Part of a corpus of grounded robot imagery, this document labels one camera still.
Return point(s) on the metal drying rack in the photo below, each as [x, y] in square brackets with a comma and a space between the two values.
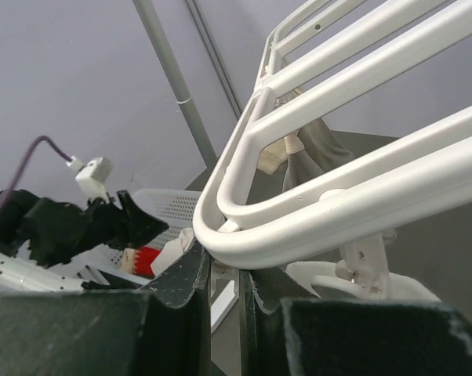
[227, 298]

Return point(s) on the grey beige sock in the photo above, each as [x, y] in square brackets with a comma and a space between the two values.
[308, 153]

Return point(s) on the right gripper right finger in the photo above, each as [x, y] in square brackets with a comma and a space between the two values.
[285, 330]

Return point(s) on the white perforated plastic basket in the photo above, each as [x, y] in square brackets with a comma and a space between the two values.
[176, 207]

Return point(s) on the white sock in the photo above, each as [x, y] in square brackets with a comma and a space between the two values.
[172, 251]
[337, 281]

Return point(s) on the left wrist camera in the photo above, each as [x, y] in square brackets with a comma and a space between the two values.
[91, 176]

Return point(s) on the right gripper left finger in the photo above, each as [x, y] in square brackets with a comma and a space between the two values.
[162, 328]

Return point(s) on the red sock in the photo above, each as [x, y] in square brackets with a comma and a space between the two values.
[142, 261]

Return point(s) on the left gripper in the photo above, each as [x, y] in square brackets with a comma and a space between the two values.
[57, 232]

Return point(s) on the white clip sock hanger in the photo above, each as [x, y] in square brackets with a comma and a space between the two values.
[285, 192]

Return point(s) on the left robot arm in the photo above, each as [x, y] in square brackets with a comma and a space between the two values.
[17, 271]

